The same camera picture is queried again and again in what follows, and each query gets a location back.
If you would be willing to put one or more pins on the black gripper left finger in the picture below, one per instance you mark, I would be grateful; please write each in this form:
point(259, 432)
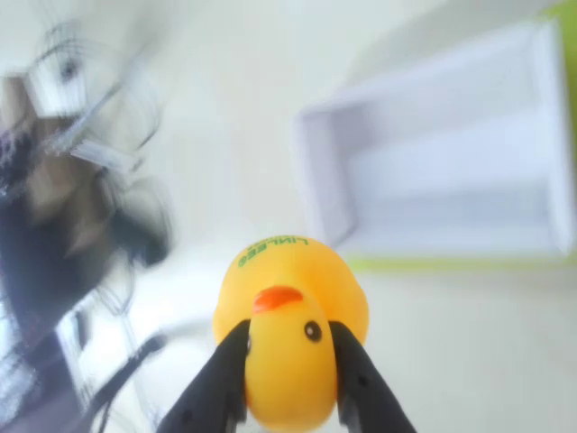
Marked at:
point(212, 388)

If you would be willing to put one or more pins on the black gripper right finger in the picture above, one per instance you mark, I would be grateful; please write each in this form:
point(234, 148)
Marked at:
point(365, 388)

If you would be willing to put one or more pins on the yellow rubber duck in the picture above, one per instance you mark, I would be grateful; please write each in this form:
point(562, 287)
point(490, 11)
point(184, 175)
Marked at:
point(288, 279)

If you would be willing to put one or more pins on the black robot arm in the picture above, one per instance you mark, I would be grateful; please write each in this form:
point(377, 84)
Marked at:
point(49, 252)

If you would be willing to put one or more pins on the white paper box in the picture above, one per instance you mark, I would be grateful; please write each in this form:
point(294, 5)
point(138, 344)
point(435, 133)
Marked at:
point(451, 180)

